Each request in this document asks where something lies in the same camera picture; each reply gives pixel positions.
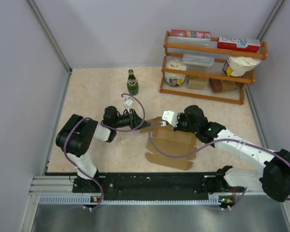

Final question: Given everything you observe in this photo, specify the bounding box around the white bag left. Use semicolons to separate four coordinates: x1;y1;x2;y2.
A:
164;58;187;87

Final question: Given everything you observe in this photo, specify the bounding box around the green glass bottle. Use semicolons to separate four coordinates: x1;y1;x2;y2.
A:
127;69;139;96

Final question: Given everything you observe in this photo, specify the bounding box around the clear plastic container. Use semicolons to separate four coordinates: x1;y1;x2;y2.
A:
182;54;215;67

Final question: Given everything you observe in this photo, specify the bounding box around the purple cable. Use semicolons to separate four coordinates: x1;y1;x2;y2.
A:
64;93;146;210
148;121;290;210

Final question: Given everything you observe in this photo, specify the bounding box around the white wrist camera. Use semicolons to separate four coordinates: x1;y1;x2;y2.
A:
123;97;134;112
161;110;179;128

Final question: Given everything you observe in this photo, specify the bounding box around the tan cardboard block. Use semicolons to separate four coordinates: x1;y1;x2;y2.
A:
188;75;207;89

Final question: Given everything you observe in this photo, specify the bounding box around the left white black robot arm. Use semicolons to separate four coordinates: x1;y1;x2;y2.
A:
55;106;151;192

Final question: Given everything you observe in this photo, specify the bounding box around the aluminium corner frame post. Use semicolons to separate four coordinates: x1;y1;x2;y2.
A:
26;0;72;74

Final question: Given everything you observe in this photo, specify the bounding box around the right aluminium frame post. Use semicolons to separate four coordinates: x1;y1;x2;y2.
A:
257;0;286;41

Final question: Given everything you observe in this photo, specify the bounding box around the wooden shelf rack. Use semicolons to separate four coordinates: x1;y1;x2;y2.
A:
159;31;268;104

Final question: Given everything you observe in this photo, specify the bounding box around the large white bag right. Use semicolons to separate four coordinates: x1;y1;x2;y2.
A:
222;56;261;77

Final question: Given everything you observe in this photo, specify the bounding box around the red white box right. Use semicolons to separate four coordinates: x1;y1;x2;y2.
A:
217;36;261;53

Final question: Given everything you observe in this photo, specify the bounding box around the brown cardboard box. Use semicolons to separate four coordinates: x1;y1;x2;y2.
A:
145;126;198;172

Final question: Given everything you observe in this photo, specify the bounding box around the crumpled brown paper bag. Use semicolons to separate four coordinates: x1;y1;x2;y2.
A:
220;80;240;92

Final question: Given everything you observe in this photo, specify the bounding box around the red foil box left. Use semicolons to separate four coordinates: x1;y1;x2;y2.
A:
170;29;211;40

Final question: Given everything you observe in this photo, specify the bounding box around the grey cable duct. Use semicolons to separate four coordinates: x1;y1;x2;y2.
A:
40;194;232;205

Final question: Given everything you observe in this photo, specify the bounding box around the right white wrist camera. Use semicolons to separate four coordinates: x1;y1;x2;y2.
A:
161;110;179;128

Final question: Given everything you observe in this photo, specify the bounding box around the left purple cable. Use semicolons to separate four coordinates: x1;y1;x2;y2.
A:
64;93;146;210

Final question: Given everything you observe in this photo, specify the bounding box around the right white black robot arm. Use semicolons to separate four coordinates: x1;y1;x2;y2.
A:
158;105;290;202

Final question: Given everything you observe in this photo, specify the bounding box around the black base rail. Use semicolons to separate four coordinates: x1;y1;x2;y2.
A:
72;172;244;202

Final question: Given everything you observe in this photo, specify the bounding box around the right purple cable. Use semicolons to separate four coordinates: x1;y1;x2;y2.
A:
148;121;290;210

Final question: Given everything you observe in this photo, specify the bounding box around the brown brick block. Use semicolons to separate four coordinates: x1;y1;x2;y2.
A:
209;78;223;93

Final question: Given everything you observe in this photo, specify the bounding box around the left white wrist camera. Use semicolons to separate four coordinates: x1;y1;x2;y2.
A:
123;97;134;112

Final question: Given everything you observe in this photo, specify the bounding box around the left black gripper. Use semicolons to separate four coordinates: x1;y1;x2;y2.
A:
113;108;150;130

